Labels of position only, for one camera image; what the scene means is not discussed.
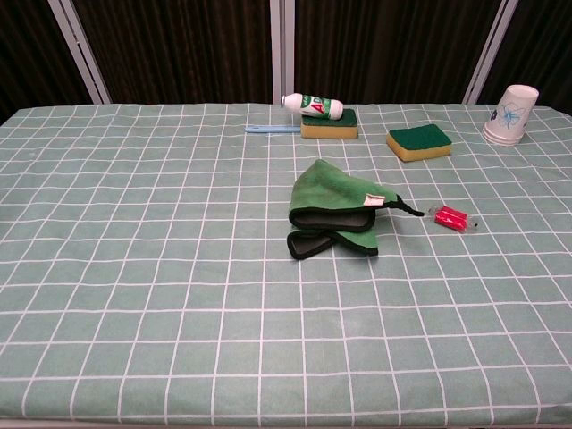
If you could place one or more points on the white bottle green label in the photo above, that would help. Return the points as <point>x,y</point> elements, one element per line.
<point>313,106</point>

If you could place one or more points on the white partition post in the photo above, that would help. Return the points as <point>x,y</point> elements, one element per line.
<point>78,49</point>
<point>282,49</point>
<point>489,49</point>

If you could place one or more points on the yellow and green sponge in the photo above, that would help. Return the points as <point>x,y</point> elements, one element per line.
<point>418,139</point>
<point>328,129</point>

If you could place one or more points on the blue toothbrush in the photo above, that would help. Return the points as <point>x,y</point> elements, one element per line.
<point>268,129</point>

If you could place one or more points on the white paper cup stack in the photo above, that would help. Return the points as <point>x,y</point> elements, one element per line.
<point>511,116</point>

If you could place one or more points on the green and black cloth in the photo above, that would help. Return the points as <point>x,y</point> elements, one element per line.
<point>330,187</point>

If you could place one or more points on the green checked tablecloth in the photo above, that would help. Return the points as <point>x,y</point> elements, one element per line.
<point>179,268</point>

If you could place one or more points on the red candy clear wrapper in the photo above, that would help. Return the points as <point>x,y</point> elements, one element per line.
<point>449,219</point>

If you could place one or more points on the dark ribbed partition panel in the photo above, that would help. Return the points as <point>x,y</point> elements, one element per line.
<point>179,49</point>
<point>549,40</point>
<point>27,53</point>
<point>384,49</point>

